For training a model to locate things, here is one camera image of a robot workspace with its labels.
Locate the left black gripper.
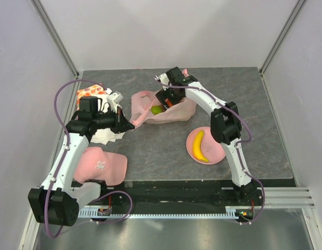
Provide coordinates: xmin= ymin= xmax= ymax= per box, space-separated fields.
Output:
xmin=93 ymin=106 xmax=134 ymax=134

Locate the pink plastic bag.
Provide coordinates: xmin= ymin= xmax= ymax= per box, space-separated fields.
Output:
xmin=129 ymin=68 xmax=197 ymax=129

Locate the yellow fake banana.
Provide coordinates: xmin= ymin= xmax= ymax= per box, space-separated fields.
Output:
xmin=192 ymin=130 xmax=209 ymax=163

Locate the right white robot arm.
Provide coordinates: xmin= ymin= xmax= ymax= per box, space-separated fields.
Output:
xmin=154 ymin=67 xmax=265 ymax=206

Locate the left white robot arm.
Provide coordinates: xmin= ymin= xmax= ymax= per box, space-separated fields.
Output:
xmin=28 ymin=92 xmax=134 ymax=227

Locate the green fake apple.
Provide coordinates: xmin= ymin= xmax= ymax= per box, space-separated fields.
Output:
xmin=150 ymin=105 xmax=164 ymax=115

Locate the white cloth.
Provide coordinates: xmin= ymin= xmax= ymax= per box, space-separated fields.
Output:
xmin=91 ymin=92 xmax=125 ymax=145

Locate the floral orange cloth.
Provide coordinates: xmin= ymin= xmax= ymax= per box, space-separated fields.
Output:
xmin=76 ymin=84 xmax=106 ymax=110

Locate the pink baseball cap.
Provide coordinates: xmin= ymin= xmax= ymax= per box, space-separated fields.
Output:
xmin=73 ymin=147 xmax=128 ymax=186

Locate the pink plate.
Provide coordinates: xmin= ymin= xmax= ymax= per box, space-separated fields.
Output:
xmin=186 ymin=127 xmax=226 ymax=165

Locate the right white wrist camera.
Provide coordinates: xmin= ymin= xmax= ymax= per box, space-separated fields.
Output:
xmin=154 ymin=73 xmax=169 ymax=86

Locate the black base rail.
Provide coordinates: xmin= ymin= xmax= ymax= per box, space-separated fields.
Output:
xmin=100 ymin=180 xmax=263 ymax=207

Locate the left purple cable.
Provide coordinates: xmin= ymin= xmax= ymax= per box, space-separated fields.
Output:
xmin=45 ymin=79 xmax=133 ymax=239

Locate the grey cable duct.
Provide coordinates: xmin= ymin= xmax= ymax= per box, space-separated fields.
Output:
xmin=78 ymin=206 xmax=239 ymax=219

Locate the left aluminium frame post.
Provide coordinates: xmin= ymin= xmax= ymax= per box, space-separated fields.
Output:
xmin=30 ymin=0 xmax=80 ymax=79

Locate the aluminium frame post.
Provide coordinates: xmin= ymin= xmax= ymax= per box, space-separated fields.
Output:
xmin=30 ymin=0 xmax=80 ymax=79
xmin=259 ymin=0 xmax=307 ymax=76

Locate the right aluminium frame post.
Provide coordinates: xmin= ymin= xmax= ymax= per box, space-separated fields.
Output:
xmin=259 ymin=0 xmax=307 ymax=76

